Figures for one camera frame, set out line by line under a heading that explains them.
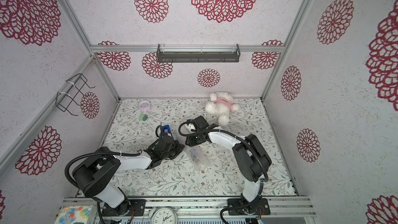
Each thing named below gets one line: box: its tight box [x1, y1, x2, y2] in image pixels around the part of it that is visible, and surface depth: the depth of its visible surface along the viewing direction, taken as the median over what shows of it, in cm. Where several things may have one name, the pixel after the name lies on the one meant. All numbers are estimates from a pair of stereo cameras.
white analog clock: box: [151, 206, 179, 224], surface depth 70 cm
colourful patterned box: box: [53, 204, 98, 224], surface depth 69 cm
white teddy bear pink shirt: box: [205, 91, 240, 126], surface depth 107 cm
